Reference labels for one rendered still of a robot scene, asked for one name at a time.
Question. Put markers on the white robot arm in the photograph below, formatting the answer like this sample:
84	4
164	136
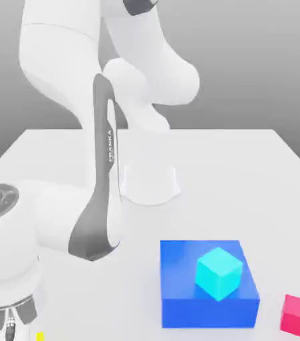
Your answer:
59	80

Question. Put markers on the small cyan cube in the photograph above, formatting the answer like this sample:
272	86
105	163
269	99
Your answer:
218	274

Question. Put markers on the small yellow cube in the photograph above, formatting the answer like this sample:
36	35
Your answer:
40	336

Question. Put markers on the small red cube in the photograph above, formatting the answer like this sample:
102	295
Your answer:
296	315

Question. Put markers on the large blue box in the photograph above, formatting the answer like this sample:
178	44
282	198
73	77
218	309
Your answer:
181	266

